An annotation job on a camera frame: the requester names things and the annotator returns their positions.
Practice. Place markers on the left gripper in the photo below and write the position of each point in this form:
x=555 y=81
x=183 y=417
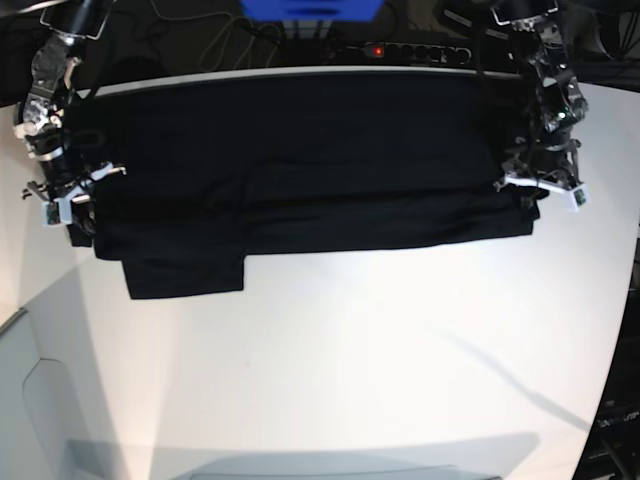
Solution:
x=553 y=168

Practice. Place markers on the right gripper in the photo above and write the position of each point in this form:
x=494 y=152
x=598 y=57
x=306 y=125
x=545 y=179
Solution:
x=60 y=194

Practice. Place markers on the black T-shirt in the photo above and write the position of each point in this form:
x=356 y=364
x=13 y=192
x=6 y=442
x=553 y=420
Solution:
x=216 y=172

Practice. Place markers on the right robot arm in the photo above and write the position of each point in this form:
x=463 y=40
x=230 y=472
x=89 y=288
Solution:
x=69 y=176

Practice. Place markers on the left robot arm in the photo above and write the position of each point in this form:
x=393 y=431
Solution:
x=541 y=54

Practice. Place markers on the black power strip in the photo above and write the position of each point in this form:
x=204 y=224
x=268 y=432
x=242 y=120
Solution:
x=429 y=54

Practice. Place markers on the blue plastic box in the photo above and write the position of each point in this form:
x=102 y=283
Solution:
x=315 y=10

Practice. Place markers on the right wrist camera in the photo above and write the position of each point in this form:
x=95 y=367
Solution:
x=57 y=212

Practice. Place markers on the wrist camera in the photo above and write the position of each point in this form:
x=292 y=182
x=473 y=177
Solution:
x=577 y=198
x=57 y=212

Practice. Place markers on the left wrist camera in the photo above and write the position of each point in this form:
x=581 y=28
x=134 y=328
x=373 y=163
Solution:
x=577 y=198

